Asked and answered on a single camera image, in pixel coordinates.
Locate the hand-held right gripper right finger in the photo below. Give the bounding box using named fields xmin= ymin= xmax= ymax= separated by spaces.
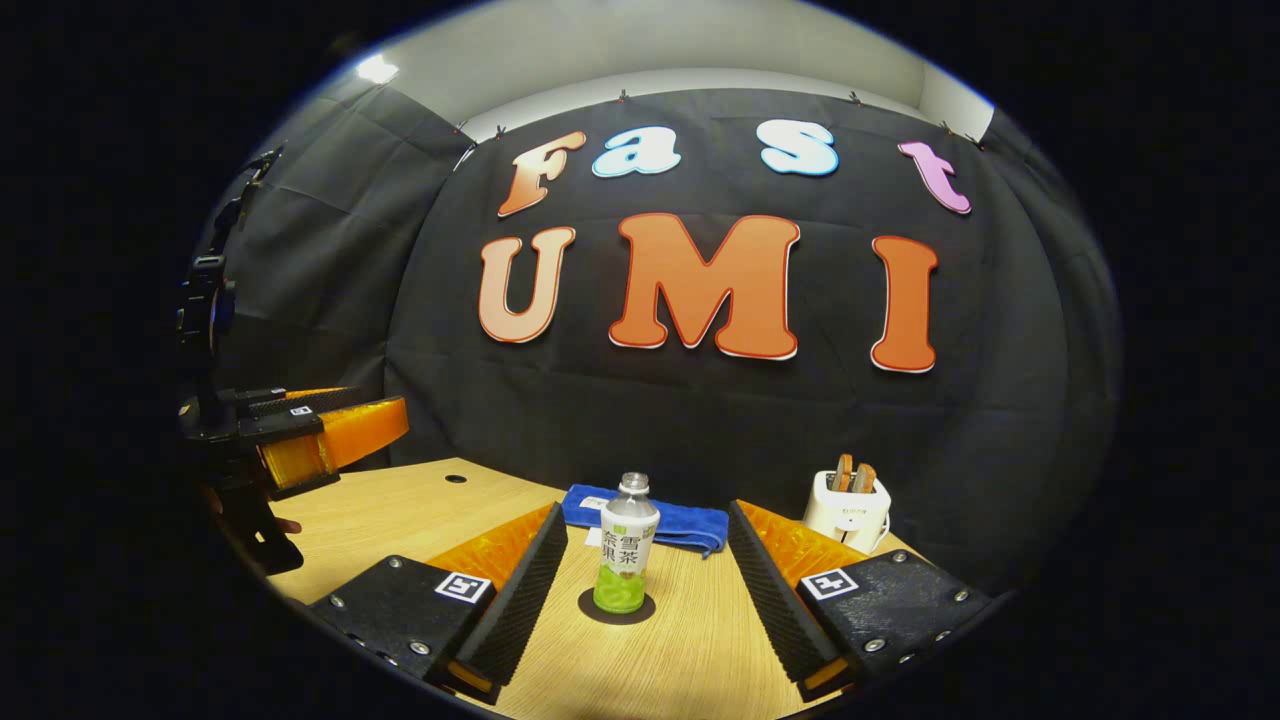
xmin=727 ymin=498 xmax=996 ymax=703

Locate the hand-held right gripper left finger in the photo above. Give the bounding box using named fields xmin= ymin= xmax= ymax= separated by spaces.
xmin=308 ymin=500 xmax=571 ymax=706

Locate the dark brown round coaster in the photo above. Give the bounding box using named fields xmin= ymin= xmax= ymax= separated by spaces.
xmin=577 ymin=587 xmax=657 ymax=627

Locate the clear water bottle white label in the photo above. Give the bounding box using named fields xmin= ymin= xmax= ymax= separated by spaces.
xmin=592 ymin=472 xmax=662 ymax=615

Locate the white toaster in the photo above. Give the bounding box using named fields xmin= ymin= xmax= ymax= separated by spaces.
xmin=802 ymin=469 xmax=893 ymax=556

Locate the blue towel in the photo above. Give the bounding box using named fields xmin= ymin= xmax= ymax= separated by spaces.
xmin=560 ymin=484 xmax=731 ymax=558

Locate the black backdrop cloth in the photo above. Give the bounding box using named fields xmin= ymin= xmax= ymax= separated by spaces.
xmin=200 ymin=80 xmax=1121 ymax=601

